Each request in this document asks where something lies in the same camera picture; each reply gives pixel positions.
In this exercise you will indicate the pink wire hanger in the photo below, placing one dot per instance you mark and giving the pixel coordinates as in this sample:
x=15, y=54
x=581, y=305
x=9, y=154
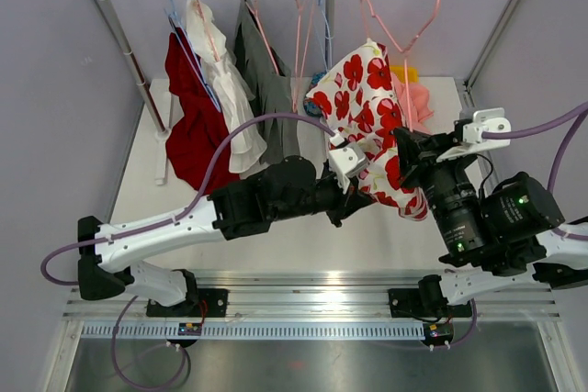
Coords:
x=305, y=13

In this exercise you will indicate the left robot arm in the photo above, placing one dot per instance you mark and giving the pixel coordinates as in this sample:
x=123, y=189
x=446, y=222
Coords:
x=116, y=263

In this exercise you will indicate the white pleated skirt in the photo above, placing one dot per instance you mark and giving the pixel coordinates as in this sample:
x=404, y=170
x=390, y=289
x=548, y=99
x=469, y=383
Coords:
x=229, y=86

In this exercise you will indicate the dark red skirt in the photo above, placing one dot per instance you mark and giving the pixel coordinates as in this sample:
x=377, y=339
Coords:
x=199, y=132

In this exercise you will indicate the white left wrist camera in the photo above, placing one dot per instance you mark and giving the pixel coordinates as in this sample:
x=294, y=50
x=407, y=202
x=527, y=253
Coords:
x=346, y=160

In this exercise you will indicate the pink hanger of poppy skirt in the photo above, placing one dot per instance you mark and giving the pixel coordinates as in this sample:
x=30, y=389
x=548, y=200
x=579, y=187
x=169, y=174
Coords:
x=404, y=34

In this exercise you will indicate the blue wire hanger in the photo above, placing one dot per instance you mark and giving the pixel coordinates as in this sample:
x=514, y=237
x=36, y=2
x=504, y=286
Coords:
x=328, y=39

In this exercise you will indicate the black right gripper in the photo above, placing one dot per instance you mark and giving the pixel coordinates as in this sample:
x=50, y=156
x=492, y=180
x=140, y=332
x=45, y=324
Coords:
x=416, y=151

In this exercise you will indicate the pink hanger of white skirt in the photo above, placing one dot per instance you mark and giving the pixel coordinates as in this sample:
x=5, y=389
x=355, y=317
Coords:
x=207, y=31

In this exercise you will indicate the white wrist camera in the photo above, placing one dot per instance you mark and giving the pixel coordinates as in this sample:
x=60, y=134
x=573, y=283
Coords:
x=478, y=131
x=346, y=160

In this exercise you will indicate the red poppy print skirt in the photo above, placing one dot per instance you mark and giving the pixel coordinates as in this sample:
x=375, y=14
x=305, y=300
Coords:
x=357, y=98

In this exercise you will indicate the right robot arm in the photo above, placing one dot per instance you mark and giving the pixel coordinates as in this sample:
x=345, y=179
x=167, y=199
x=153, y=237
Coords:
x=514, y=236

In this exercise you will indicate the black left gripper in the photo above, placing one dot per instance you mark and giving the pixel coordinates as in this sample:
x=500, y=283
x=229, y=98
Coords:
x=344, y=204

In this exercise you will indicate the grey skirt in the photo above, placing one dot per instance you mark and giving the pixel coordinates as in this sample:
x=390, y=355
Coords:
x=268, y=77

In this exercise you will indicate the pink skirt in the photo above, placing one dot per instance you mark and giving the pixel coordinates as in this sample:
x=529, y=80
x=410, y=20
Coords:
x=414, y=100

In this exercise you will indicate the blue hanger of red skirt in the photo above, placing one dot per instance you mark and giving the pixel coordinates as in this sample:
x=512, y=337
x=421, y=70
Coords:
x=191, y=57

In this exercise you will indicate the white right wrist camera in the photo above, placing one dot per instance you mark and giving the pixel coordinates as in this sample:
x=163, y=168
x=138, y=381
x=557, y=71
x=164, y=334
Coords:
x=478, y=131

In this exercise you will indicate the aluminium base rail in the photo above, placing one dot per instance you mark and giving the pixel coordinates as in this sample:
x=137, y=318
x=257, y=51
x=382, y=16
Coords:
x=338, y=306

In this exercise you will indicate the yellow plastic bin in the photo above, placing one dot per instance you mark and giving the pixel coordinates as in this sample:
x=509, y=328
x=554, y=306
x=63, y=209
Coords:
x=405, y=75

